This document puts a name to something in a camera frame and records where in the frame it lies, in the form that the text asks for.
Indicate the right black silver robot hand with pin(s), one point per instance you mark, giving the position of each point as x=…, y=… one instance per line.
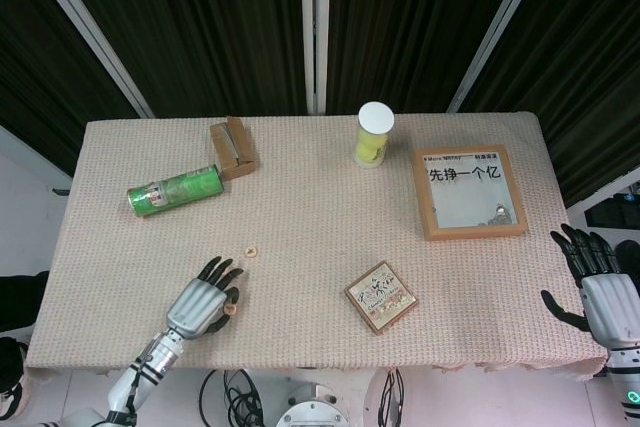
x=610, y=304

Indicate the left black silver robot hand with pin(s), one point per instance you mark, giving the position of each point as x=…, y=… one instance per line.
x=195, y=304

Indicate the red horse wooden chess piece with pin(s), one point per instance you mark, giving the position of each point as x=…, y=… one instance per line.
x=230, y=308

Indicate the black soldier wooden chess piece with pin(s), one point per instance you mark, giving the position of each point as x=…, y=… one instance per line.
x=250, y=251

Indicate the grey round robot base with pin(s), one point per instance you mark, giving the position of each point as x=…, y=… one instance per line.
x=312, y=412

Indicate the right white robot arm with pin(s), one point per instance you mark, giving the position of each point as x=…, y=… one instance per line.
x=624, y=379

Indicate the wooden block pieces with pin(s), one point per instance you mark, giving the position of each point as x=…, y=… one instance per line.
x=237, y=152

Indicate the small patterned square box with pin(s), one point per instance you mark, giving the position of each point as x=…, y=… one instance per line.
x=381, y=297

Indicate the black rounded object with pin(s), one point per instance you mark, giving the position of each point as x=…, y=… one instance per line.
x=631, y=254

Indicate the green chip can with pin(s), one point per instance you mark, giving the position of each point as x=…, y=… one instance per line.
x=175, y=189

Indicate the beige woven tablecloth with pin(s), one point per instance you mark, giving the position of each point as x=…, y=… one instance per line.
x=310, y=227

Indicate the person in black clothes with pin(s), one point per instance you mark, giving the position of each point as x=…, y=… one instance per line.
x=20, y=299

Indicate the wooden framed money box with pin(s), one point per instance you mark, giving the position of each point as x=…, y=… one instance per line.
x=420, y=197

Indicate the yellow tennis ball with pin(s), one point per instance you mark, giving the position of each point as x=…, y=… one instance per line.
x=370, y=146

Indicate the black pleated curtain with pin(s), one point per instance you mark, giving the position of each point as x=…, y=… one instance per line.
x=590, y=47
x=200, y=22
x=415, y=22
x=30, y=47

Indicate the clear tennis ball tube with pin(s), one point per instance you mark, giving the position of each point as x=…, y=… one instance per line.
x=376, y=117

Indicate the white metal post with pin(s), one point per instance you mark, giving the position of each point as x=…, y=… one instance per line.
x=82, y=22
x=315, y=22
x=501, y=22

